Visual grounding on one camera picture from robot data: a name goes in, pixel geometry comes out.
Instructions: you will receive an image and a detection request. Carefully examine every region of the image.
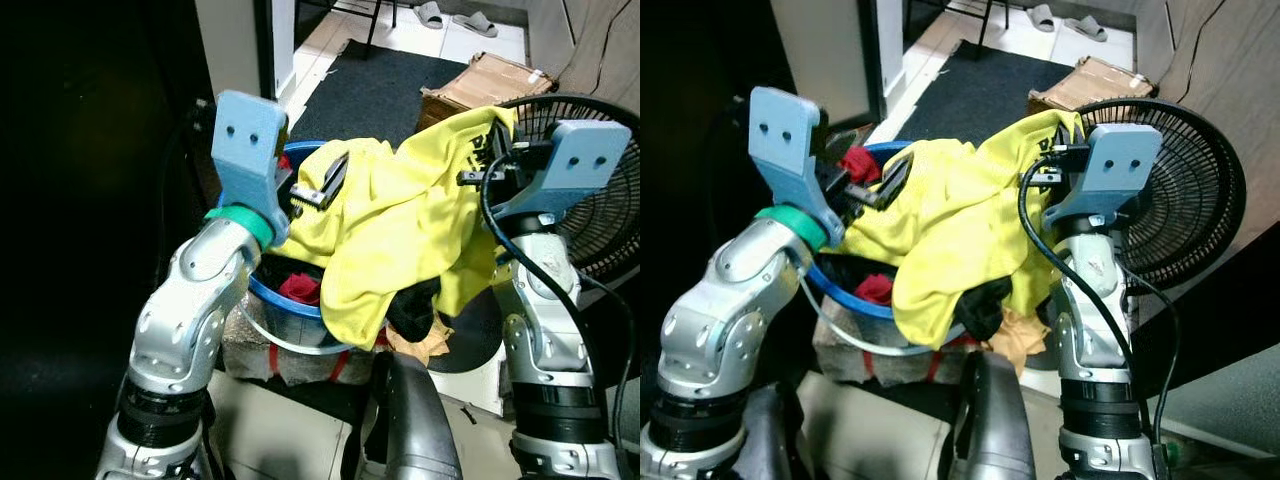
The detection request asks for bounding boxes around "black garment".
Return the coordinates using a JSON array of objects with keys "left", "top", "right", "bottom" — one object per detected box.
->
[
  {"left": 383, "top": 276, "right": 444, "bottom": 344},
  {"left": 958, "top": 275, "right": 1014, "bottom": 343}
]

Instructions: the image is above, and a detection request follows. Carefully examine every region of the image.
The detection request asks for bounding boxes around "brown cardboard box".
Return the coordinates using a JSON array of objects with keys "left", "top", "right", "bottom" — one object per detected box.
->
[
  {"left": 417, "top": 51, "right": 559, "bottom": 133},
  {"left": 1027, "top": 55, "right": 1161, "bottom": 116}
]

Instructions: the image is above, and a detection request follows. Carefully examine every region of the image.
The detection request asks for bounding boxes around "white bucket handle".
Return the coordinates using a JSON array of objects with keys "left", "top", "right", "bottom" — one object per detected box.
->
[
  {"left": 798, "top": 275, "right": 966, "bottom": 358},
  {"left": 235, "top": 298, "right": 353, "bottom": 358}
]

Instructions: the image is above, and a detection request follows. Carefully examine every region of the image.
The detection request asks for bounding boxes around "crumpled brown paper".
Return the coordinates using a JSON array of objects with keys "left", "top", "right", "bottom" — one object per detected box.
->
[
  {"left": 985, "top": 305, "right": 1051, "bottom": 376},
  {"left": 385, "top": 312, "right": 455, "bottom": 367}
]

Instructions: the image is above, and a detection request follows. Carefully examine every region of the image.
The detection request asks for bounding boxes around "grey robot right leg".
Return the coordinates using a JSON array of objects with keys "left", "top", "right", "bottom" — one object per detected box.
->
[
  {"left": 343, "top": 350, "right": 467, "bottom": 480},
  {"left": 943, "top": 350, "right": 1038, "bottom": 480}
]

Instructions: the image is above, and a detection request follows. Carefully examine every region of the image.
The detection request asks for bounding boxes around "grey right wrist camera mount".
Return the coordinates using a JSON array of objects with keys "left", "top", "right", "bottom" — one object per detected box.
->
[
  {"left": 488, "top": 119, "right": 634, "bottom": 227},
  {"left": 1043, "top": 122, "right": 1163, "bottom": 229}
]

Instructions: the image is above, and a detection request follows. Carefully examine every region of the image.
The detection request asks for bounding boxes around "grey stone block red tape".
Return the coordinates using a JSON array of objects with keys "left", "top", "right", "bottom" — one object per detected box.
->
[
  {"left": 812, "top": 300, "right": 986, "bottom": 387},
  {"left": 220, "top": 298, "right": 393, "bottom": 387}
]

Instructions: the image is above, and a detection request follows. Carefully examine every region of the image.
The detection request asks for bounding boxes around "red garment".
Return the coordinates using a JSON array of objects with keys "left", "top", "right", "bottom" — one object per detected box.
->
[
  {"left": 277, "top": 270, "right": 324, "bottom": 307},
  {"left": 855, "top": 273, "right": 896, "bottom": 307}
]

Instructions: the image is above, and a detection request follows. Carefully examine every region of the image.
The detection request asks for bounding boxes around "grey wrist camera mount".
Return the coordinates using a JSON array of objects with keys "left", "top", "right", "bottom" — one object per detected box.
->
[
  {"left": 1043, "top": 122, "right": 1163, "bottom": 229},
  {"left": 211, "top": 89, "right": 293, "bottom": 223},
  {"left": 488, "top": 119, "right": 634, "bottom": 227},
  {"left": 747, "top": 86, "right": 849, "bottom": 249}
]

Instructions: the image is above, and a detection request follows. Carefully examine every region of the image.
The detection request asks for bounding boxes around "yellow printed t-shirt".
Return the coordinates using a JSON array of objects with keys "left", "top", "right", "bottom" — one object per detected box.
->
[
  {"left": 838, "top": 108, "right": 1086, "bottom": 351},
  {"left": 268, "top": 104, "right": 523, "bottom": 351}
]

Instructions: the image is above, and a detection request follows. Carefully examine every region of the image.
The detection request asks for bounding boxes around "blue plastic laundry bucket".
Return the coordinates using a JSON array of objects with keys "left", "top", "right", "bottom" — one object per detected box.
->
[
  {"left": 243, "top": 139, "right": 346, "bottom": 346},
  {"left": 805, "top": 139, "right": 966, "bottom": 323}
]

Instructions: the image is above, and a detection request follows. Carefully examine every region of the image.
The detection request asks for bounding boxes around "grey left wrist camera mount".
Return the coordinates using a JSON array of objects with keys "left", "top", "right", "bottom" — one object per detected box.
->
[
  {"left": 211, "top": 89, "right": 293, "bottom": 223},
  {"left": 747, "top": 86, "right": 849, "bottom": 249}
]

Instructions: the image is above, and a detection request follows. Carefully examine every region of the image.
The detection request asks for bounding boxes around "dark grey floor mat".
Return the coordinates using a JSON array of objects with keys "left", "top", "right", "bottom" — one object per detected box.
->
[
  {"left": 868, "top": 40, "right": 1083, "bottom": 146},
  {"left": 288, "top": 39, "right": 471, "bottom": 153}
]

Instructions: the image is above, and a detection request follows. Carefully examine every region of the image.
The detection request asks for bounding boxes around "black standing fan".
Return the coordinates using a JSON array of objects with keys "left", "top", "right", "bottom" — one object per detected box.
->
[
  {"left": 1075, "top": 97, "right": 1247, "bottom": 293},
  {"left": 428, "top": 92, "right": 641, "bottom": 377}
]

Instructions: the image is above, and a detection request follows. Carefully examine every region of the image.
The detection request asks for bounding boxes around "thin black wall cable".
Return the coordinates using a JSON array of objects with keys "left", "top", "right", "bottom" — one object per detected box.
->
[
  {"left": 590, "top": 0, "right": 641, "bottom": 91},
  {"left": 1165, "top": 0, "right": 1229, "bottom": 93}
]

